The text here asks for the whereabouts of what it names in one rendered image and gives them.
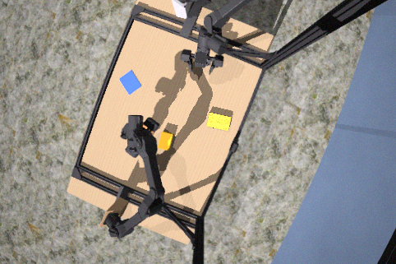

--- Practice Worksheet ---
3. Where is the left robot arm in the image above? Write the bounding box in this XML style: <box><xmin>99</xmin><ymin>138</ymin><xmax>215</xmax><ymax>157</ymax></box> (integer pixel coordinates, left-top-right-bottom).
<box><xmin>103</xmin><ymin>115</ymin><xmax>165</xmax><ymax>239</ymax></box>

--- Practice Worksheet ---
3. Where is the blue flat square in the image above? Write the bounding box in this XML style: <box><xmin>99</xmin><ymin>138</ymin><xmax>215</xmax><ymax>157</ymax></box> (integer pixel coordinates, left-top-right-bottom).
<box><xmin>119</xmin><ymin>71</ymin><xmax>141</xmax><ymax>95</ymax></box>

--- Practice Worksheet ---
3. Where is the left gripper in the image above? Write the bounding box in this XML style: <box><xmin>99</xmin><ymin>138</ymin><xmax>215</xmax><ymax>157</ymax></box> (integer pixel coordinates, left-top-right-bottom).
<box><xmin>125</xmin><ymin>117</ymin><xmax>159</xmax><ymax>158</ymax></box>

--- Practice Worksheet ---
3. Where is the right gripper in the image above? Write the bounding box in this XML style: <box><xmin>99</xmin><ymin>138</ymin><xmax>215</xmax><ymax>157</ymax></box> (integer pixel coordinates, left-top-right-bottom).
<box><xmin>181</xmin><ymin>44</ymin><xmax>224</xmax><ymax>75</ymax></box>

